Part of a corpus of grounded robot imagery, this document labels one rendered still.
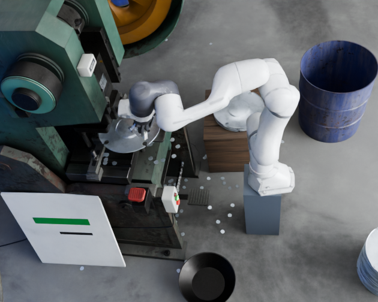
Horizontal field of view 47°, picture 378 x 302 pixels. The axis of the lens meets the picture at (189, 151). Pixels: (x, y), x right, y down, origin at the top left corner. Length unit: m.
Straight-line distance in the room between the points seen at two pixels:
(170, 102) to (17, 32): 0.53
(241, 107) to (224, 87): 1.03
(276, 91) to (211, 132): 0.97
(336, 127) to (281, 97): 1.22
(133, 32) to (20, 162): 0.76
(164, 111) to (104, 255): 1.22
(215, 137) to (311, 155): 0.67
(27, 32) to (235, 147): 1.41
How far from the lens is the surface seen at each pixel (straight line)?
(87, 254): 2.54
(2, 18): 1.57
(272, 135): 1.78
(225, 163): 2.64
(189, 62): 3.38
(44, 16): 1.50
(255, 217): 2.33
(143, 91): 1.48
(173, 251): 2.49
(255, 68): 1.52
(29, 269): 2.77
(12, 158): 2.02
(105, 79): 1.87
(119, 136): 2.00
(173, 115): 1.47
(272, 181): 2.07
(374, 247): 2.29
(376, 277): 2.30
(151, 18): 1.98
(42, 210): 2.31
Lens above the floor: 2.30
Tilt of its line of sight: 54 degrees down
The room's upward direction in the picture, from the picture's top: 14 degrees counter-clockwise
